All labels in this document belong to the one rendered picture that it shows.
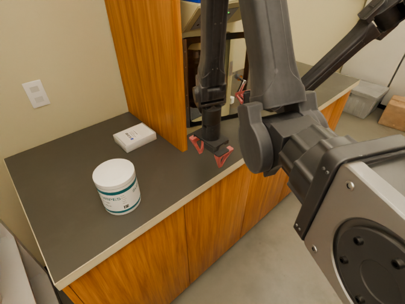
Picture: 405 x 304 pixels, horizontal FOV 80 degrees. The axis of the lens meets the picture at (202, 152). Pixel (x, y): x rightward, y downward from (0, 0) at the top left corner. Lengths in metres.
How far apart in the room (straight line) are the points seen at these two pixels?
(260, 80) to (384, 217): 0.21
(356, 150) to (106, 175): 0.72
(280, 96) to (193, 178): 0.69
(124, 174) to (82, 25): 0.73
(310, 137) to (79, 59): 1.15
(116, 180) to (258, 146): 0.57
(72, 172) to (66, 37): 0.58
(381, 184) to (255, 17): 0.24
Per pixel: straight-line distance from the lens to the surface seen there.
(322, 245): 0.27
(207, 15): 0.55
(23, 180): 1.20
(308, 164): 0.26
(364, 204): 0.22
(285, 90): 0.34
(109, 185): 0.80
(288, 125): 0.31
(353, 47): 0.92
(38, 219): 1.01
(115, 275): 1.04
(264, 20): 0.35
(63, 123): 1.38
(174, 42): 0.88
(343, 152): 0.23
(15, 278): 1.49
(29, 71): 1.27
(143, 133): 1.17
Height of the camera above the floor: 1.64
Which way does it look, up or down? 40 degrees down
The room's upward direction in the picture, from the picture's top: straight up
